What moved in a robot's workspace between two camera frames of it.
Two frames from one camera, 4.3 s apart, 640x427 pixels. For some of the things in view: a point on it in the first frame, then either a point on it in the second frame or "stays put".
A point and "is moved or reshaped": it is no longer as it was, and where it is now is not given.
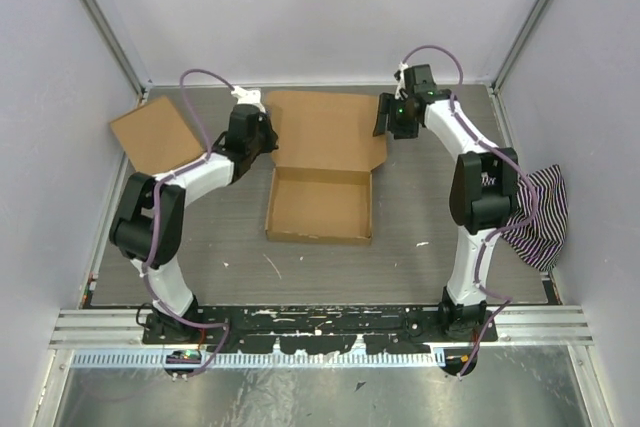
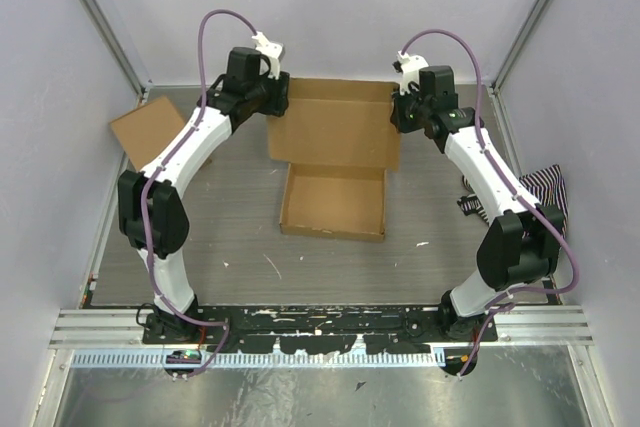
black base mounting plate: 402,330 stays put
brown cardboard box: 321,181 is moved or reshaped
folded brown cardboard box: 153,139 stays put
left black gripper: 265,122 -> 279,102
